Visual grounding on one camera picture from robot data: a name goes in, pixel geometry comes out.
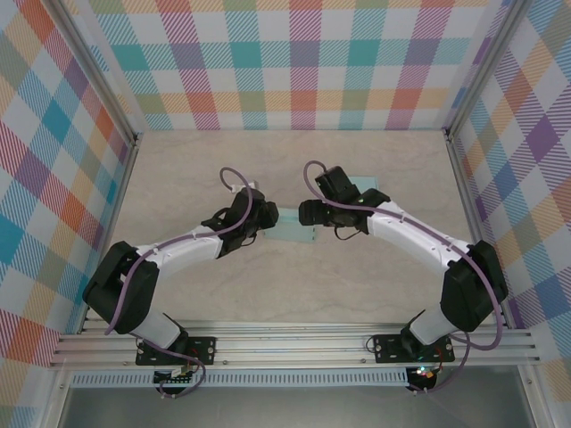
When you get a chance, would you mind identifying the aluminium frame post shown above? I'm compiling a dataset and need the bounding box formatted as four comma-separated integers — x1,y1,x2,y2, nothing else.
44,0,140,148
443,0,532,140

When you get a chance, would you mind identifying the light blue paper box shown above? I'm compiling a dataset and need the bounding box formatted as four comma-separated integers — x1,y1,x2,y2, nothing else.
350,176,381,202
262,207,319,244

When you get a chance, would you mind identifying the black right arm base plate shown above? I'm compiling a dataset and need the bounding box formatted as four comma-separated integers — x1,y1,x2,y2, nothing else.
373,333,456,365

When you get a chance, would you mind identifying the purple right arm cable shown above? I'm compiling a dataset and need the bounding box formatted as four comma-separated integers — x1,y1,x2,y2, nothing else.
303,160,501,396

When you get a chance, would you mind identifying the aluminium mounting rail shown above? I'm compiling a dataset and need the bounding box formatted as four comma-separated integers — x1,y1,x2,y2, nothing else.
48,324,543,369

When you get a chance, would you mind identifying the white slotted cable duct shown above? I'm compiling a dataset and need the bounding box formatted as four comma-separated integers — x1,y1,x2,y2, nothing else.
70,367,410,388

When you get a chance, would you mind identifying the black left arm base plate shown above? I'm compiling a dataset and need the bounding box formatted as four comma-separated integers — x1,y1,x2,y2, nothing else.
135,334,219,366

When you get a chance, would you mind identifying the circuit board with green light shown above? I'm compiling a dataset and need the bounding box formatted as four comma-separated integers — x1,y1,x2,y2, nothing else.
406,364,437,383

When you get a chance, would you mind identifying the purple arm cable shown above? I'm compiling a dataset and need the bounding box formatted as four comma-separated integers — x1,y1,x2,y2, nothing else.
104,166,255,400
303,160,501,396

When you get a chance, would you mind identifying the aluminium frame leg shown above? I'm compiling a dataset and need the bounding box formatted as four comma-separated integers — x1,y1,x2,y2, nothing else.
517,363,552,428
39,368,75,428

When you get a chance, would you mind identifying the small black circuit board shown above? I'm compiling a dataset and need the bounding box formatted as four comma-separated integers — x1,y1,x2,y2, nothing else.
153,367,196,387

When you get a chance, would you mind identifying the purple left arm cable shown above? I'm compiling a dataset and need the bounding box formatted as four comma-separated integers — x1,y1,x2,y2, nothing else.
104,166,255,400

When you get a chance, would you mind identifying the aluminium side rail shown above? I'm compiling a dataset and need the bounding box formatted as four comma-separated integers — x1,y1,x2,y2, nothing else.
79,132,143,334
444,132,509,330

